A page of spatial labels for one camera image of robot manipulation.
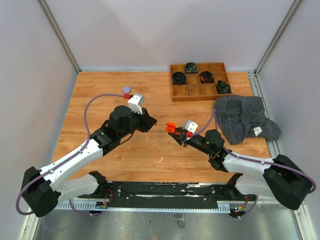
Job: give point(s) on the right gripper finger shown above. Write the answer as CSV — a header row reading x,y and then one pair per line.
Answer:
x,y
180,131
180,138

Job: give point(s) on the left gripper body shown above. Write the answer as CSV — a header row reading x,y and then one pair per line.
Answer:
x,y
141,121

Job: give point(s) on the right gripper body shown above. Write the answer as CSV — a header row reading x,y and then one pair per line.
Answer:
x,y
196,141

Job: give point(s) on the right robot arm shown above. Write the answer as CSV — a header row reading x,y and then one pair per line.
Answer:
x,y
278,178

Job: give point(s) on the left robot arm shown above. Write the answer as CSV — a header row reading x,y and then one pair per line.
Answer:
x,y
43,189

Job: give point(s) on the lilac earbud case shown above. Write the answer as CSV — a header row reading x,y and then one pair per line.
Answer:
x,y
126,90

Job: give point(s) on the grey checked cloth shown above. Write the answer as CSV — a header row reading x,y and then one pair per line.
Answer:
x,y
241,117

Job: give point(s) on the wooden compartment tray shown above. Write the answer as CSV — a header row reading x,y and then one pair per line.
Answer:
x,y
199,81

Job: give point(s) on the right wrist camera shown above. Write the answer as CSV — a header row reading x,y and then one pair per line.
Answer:
x,y
190,126

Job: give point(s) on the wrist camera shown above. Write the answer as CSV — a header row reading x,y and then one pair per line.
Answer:
x,y
135,103
190,126

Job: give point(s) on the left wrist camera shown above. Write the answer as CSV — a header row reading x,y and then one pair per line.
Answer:
x,y
135,103

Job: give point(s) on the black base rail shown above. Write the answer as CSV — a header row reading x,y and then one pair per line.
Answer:
x,y
168,195

